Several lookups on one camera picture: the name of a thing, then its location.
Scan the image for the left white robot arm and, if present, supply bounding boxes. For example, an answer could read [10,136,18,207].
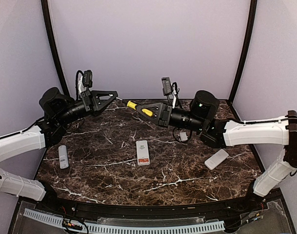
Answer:
[0,87,118,213]

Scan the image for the black frame post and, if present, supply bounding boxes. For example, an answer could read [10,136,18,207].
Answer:
[40,0,70,96]
[228,0,257,105]

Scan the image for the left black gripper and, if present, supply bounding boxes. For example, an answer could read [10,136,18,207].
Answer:
[56,89,118,126]

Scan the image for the right black frame post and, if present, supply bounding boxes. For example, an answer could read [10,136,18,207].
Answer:
[228,0,257,105]

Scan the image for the white remote control right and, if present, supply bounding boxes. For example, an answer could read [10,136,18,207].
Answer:
[204,149,229,170]

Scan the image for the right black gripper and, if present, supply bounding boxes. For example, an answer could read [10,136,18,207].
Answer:
[137,101,206,132]

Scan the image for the left black frame post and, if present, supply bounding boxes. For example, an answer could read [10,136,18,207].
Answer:
[40,0,70,96]

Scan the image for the yellow handled screwdriver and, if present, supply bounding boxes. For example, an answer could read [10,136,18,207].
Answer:
[116,97,153,117]

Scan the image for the grey remote control left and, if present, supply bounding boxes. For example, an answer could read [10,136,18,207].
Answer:
[58,145,69,169]

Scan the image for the black front rail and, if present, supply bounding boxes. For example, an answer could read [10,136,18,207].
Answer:
[36,195,267,222]

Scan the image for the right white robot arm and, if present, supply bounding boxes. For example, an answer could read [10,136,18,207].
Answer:
[127,90,297,212]

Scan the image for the white battery cover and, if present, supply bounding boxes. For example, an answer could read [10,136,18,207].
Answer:
[179,132,188,142]

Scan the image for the white remote with battery bay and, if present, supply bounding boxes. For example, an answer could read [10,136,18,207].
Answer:
[136,140,150,166]

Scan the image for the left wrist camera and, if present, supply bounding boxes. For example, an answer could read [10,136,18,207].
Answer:
[76,70,93,95]

